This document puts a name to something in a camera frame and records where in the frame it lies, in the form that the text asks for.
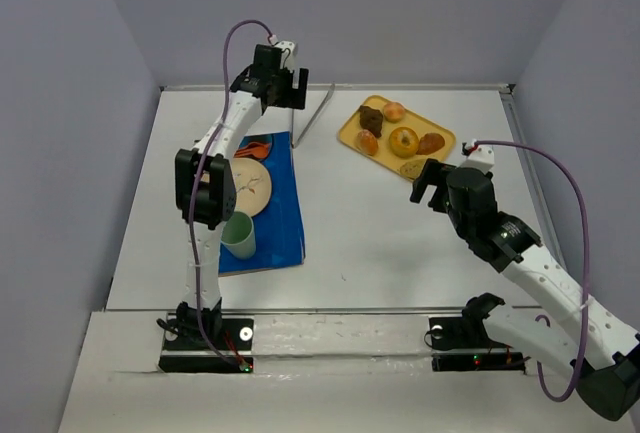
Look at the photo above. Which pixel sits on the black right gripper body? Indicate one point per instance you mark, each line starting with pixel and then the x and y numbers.
pixel 431 183

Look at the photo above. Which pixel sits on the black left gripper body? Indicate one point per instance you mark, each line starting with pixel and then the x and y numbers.
pixel 293 88

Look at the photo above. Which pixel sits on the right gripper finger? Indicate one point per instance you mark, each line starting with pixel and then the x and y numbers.
pixel 431 173
pixel 419 188

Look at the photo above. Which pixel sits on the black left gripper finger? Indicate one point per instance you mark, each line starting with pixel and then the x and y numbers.
pixel 301 89
pixel 285 96

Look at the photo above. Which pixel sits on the metal tongs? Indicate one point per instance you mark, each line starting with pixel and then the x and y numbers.
pixel 296 140

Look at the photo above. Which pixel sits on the sugared round bun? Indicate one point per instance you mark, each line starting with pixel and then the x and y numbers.
pixel 366 142

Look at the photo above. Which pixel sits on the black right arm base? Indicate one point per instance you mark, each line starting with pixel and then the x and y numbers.
pixel 461 344

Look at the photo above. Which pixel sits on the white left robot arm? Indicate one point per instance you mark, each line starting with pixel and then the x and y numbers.
pixel 205 191

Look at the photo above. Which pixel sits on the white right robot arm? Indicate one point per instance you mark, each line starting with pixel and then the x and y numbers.
pixel 368 246

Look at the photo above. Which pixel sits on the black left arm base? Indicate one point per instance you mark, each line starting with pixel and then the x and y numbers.
pixel 206 341

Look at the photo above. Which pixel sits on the seeded bread slice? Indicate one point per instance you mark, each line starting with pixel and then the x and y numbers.
pixel 412 169

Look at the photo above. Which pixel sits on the dark brown chocolate bread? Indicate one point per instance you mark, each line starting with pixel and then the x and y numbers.
pixel 371 119

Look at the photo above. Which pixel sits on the brown glazed roll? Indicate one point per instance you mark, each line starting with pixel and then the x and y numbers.
pixel 430 143

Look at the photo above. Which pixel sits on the yellow glazed donut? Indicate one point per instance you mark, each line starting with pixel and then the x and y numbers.
pixel 403 142

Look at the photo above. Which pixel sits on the yellow tray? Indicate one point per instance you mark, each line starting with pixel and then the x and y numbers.
pixel 384 157

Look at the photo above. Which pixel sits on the orange spoon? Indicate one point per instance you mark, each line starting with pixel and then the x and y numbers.
pixel 258 151

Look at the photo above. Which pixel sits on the round peach bun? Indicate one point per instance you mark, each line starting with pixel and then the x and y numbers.
pixel 394 112

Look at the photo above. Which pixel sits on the beige plate with branch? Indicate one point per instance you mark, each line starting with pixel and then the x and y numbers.
pixel 246 187

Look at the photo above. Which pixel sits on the blue patterned placemat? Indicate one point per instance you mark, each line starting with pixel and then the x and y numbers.
pixel 279 230

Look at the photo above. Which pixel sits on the green cup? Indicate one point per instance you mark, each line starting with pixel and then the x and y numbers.
pixel 238 236

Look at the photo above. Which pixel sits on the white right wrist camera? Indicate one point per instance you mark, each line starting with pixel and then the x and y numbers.
pixel 481 157

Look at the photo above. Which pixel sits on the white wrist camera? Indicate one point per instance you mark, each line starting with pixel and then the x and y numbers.
pixel 481 157
pixel 288 48

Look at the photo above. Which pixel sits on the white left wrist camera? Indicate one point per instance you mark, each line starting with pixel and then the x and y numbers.
pixel 288 48

